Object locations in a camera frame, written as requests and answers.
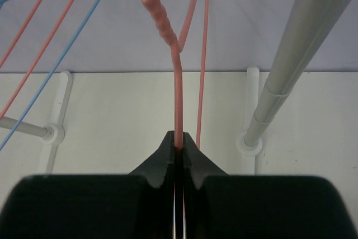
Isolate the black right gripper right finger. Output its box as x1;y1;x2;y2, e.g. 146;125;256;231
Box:
182;133;355;238

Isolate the blue hanger of pink top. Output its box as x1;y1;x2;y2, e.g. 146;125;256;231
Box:
1;0;101;149

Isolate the pink hanger of brown top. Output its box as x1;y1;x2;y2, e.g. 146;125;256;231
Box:
141;0;209;151

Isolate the white silver clothes rack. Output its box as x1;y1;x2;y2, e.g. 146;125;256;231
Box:
0;0;358;175

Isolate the pink hanger of teal top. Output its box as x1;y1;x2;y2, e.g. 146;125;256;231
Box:
1;0;75;119

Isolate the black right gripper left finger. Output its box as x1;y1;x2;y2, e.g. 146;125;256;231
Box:
1;131;175;238

